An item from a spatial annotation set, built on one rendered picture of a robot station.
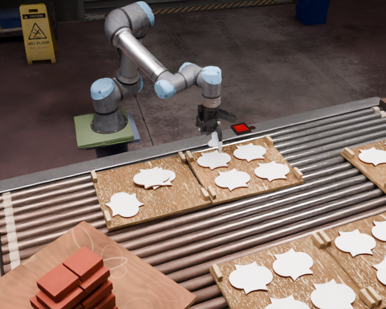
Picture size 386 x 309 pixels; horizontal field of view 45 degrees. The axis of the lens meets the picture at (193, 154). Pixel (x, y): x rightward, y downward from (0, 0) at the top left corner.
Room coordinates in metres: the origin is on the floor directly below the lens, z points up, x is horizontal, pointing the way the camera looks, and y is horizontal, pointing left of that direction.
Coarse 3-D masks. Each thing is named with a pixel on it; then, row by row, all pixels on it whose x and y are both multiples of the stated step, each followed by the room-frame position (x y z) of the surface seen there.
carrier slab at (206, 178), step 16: (240, 144) 1.81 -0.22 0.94; (256, 144) 1.81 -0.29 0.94; (240, 160) 1.68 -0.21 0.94; (256, 160) 1.68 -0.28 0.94; (272, 160) 1.68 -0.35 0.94; (208, 176) 1.57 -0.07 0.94; (288, 176) 1.57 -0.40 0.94; (224, 192) 1.46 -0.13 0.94; (240, 192) 1.46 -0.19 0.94; (256, 192) 1.46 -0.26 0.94
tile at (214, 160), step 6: (216, 150) 1.74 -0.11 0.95; (204, 156) 1.69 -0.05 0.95; (210, 156) 1.69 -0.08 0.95; (216, 156) 1.69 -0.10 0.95; (222, 156) 1.69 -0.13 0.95; (228, 156) 1.69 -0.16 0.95; (198, 162) 1.65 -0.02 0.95; (204, 162) 1.65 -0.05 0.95; (210, 162) 1.65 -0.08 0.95; (216, 162) 1.65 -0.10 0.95; (222, 162) 1.65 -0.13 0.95; (228, 162) 1.65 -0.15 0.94; (210, 168) 1.61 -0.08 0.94; (216, 168) 1.62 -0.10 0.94
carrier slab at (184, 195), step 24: (120, 168) 1.62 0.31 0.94; (144, 168) 1.62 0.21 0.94; (168, 168) 1.62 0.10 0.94; (96, 192) 1.46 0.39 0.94; (120, 192) 1.46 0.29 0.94; (144, 192) 1.46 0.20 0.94; (168, 192) 1.46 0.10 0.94; (192, 192) 1.46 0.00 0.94; (120, 216) 1.32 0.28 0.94; (144, 216) 1.32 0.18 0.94
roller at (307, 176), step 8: (328, 168) 1.64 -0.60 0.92; (336, 168) 1.65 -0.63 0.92; (344, 168) 1.65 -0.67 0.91; (352, 168) 1.67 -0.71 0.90; (304, 176) 1.59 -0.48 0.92; (312, 176) 1.59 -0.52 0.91; (320, 176) 1.60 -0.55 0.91; (232, 200) 1.44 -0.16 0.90; (200, 208) 1.39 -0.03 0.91; (168, 216) 1.34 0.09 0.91; (176, 216) 1.35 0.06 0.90; (136, 224) 1.30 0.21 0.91; (144, 224) 1.30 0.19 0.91; (104, 232) 1.25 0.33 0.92; (112, 232) 1.26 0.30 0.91; (120, 232) 1.27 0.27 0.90; (32, 248) 1.17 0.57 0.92; (40, 248) 1.17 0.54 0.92; (8, 256) 1.13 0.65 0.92; (16, 256) 1.13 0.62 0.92; (24, 256) 1.14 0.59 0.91
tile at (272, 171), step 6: (270, 162) 1.65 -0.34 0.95; (258, 168) 1.61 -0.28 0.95; (264, 168) 1.61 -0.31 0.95; (270, 168) 1.61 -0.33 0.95; (276, 168) 1.61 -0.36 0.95; (282, 168) 1.61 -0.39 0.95; (288, 168) 1.61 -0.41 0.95; (258, 174) 1.57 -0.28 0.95; (264, 174) 1.57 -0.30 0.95; (270, 174) 1.57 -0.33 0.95; (276, 174) 1.57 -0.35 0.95; (282, 174) 1.57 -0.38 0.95; (270, 180) 1.52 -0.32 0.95
